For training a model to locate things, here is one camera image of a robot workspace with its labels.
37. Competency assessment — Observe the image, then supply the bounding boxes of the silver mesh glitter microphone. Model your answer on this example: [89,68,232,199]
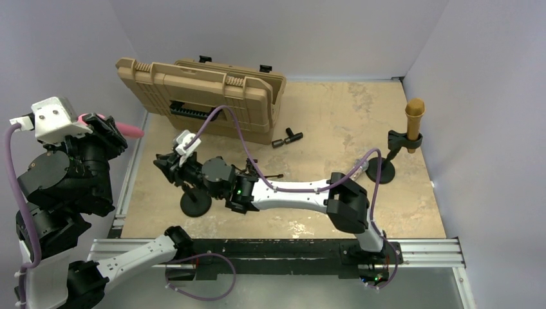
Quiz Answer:
[350,158,369,182]

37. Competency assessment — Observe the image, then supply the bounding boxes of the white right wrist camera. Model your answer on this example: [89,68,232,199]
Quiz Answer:
[173,129,202,156]

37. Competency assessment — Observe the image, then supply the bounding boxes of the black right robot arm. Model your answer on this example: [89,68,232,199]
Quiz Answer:
[153,152,387,262]

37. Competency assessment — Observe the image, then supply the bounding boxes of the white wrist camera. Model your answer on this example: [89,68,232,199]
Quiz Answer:
[173,129,202,156]
[10,97,93,145]

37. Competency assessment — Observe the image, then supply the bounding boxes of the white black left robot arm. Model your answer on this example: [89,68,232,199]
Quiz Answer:
[11,113,194,308]

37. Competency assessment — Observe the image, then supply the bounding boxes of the pink microphone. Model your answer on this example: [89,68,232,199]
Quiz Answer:
[78,113,145,139]

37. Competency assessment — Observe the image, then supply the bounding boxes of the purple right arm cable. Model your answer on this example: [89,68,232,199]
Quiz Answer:
[183,105,400,291]

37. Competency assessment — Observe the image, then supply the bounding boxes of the black round gold-mic stand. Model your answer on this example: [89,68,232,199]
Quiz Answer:
[366,130,423,184]

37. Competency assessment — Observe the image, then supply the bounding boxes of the black mounting rail base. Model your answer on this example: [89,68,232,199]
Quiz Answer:
[165,239,404,283]

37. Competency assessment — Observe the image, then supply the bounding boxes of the aluminium frame rail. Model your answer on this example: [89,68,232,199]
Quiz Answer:
[87,238,171,267]

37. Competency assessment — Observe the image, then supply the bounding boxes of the black cylindrical adapter piece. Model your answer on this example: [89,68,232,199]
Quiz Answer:
[271,139,285,149]

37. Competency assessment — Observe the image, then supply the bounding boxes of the black tripod shock mount stand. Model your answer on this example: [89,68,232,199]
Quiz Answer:
[234,158,284,179]

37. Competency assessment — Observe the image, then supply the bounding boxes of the tan plastic hard case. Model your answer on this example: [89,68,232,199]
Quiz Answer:
[115,56,287,144]

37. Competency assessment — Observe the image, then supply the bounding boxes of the black case carry handle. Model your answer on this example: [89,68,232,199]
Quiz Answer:
[169,101,214,120]

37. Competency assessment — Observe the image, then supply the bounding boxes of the black round base stand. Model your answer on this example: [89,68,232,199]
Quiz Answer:
[180,187,212,218]

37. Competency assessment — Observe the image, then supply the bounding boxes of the black T-shaped adapter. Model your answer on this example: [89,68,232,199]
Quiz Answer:
[284,127,303,144]

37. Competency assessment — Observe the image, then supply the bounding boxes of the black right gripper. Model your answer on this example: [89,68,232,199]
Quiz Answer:
[155,153,224,201]

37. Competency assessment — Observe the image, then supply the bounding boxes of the gold microphone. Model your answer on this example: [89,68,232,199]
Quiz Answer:
[405,98,426,142]

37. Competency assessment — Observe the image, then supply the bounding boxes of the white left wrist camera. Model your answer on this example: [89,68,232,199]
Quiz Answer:
[10,97,93,145]

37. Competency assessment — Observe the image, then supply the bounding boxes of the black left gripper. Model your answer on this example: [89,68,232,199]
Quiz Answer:
[42,111,127,207]

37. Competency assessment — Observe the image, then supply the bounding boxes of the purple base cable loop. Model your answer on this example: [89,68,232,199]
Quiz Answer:
[165,254,236,303]

